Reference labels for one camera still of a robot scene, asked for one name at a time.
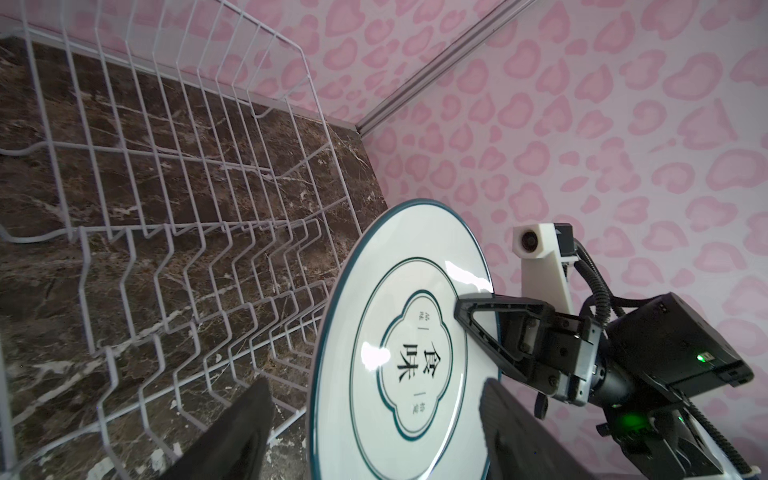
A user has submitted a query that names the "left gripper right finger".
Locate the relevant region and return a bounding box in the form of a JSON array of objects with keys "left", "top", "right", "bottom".
[{"left": 479, "top": 378, "right": 594, "bottom": 480}]

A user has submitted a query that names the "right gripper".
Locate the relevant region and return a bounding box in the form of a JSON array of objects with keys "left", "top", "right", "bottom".
[{"left": 454, "top": 293, "right": 636, "bottom": 408}]

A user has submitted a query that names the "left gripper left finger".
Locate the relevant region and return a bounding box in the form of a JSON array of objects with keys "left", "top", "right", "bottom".
[{"left": 161, "top": 378, "right": 275, "bottom": 480}]

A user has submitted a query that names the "white round plate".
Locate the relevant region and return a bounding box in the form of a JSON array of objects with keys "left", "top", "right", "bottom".
[{"left": 307, "top": 199, "right": 500, "bottom": 479}]

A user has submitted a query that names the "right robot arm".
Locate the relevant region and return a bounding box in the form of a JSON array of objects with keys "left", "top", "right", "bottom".
[{"left": 454, "top": 292, "right": 759, "bottom": 479}]

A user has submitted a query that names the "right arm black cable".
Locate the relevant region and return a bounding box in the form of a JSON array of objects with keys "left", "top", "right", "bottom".
[{"left": 569, "top": 238, "right": 754, "bottom": 478}]

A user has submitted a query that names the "white wire dish rack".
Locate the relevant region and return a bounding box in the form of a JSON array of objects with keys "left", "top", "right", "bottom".
[{"left": 1, "top": 1, "right": 360, "bottom": 479}]

